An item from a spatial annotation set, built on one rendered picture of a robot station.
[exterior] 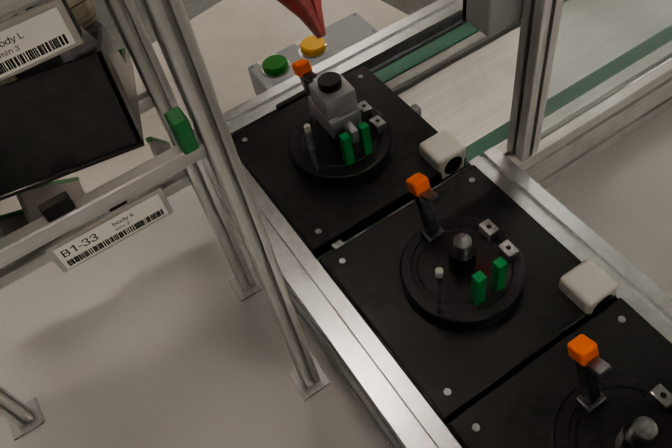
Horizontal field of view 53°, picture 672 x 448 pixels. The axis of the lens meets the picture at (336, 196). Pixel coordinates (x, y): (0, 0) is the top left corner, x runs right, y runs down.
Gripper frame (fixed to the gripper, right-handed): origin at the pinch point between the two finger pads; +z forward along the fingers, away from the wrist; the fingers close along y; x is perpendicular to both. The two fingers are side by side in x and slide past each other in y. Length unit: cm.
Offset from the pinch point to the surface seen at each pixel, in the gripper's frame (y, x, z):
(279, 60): 2.3, 29.3, 1.6
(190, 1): 32, 223, -33
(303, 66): 0.1, 11.9, 3.3
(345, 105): 0.6, 4.8, 9.6
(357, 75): 9.9, 21.2, 8.6
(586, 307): 8.0, -16.2, 38.3
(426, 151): 7.9, 4.9, 19.9
